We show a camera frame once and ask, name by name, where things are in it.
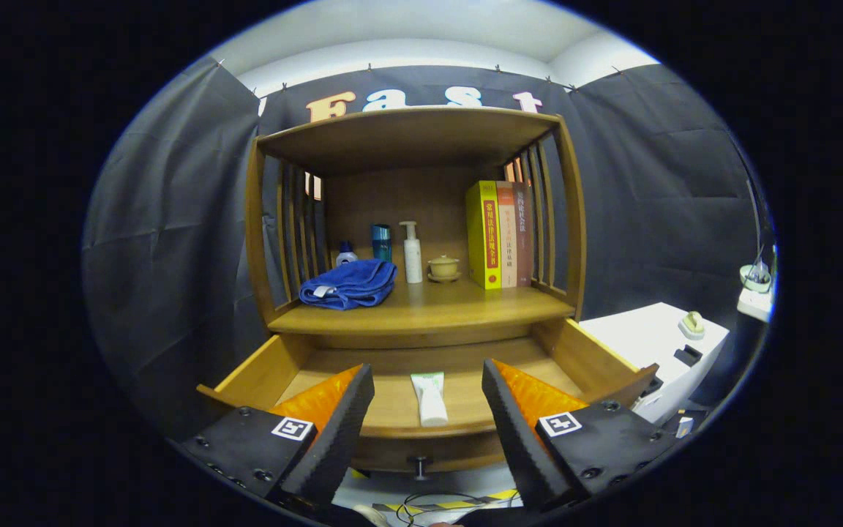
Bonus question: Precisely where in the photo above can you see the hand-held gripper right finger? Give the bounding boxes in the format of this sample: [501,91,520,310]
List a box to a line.
[482,358,682,513]

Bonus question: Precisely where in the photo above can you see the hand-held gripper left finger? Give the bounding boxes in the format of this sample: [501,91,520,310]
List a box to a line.
[176,363,377,513]

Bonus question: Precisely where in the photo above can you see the wooden drawer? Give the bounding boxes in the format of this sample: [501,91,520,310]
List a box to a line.
[196,316,660,480]

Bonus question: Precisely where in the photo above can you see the blue folded towel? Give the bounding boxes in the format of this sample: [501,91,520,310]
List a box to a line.
[299,258,398,311]

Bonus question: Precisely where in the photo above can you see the wooden cabinet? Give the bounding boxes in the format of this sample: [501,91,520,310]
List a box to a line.
[244,105,589,352]

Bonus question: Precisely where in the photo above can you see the white green tube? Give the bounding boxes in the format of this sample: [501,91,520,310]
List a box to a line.
[411,372,449,427]

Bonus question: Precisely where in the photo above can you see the dark red book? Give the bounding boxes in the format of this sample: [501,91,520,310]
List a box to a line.
[513,182,533,287]

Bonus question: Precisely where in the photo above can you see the yellow book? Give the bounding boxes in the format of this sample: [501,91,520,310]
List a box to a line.
[465,181,503,290]

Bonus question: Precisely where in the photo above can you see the orange white book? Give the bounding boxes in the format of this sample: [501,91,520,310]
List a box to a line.
[496,182,519,288]

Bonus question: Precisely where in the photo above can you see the pale green cup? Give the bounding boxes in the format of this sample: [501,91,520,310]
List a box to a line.
[740,263,772,294]

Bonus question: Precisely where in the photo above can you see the wooden countertop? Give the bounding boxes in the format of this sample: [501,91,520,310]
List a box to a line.
[268,274,576,337]

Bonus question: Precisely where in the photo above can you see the white pump bottle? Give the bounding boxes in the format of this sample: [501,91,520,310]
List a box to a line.
[399,221,424,284]

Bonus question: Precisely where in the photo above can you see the yellow black floor tape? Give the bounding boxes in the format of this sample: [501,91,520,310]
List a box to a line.
[372,489,519,513]

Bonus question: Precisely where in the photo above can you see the beige lidded teacup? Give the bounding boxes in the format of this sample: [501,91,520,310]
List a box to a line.
[427,255,462,283]

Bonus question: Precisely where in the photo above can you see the white box unit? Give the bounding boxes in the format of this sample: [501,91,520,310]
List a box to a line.
[579,302,730,425]

